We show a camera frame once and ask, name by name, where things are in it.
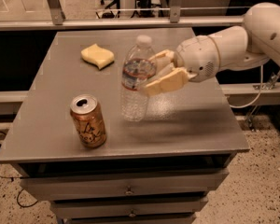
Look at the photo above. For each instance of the orange soda can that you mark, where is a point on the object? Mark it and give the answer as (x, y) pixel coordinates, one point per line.
(87, 116)

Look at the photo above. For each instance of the metal railing frame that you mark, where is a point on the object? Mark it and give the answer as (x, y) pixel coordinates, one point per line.
(22, 15)

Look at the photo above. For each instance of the grey drawer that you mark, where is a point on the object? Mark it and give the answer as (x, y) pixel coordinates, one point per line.
(129, 208)
(123, 185)

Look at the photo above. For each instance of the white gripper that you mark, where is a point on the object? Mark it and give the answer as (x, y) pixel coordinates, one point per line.
(196, 58)

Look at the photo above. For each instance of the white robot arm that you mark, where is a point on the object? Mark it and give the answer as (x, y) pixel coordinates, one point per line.
(236, 48)

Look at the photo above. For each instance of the clear plastic water bottle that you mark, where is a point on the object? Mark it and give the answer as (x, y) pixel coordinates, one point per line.
(136, 70)

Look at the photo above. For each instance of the yellow sponge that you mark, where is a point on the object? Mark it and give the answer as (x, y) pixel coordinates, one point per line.
(98, 56)

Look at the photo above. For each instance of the top grey drawer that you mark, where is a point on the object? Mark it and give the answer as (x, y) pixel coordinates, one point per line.
(123, 185)

